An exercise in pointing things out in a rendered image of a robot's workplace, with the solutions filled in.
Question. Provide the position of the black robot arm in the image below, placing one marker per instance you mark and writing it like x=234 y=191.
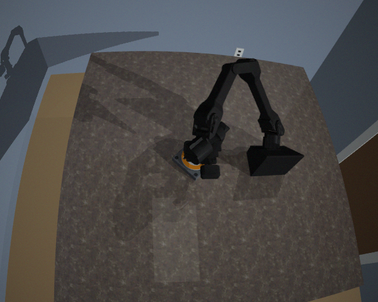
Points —
x=209 y=113

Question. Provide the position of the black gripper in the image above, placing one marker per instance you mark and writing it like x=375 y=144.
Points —
x=209 y=171

